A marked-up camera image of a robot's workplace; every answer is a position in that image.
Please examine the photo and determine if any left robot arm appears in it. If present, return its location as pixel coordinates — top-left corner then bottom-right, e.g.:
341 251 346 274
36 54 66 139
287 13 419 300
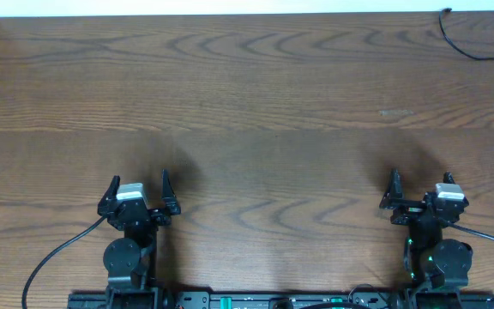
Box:
97 170 181 308

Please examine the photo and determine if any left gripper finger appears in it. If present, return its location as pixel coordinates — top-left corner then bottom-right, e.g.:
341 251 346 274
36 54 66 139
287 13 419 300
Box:
161 169 181 215
97 175 120 216

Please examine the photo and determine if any black usb cable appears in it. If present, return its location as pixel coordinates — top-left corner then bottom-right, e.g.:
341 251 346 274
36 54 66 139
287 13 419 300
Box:
438 7 494 62

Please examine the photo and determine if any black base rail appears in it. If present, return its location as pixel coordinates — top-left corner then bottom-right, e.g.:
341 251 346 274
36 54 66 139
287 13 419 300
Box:
67 288 494 309

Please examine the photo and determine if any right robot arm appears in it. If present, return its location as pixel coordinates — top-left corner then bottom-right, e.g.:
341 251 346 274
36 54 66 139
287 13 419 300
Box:
379 168 494 309

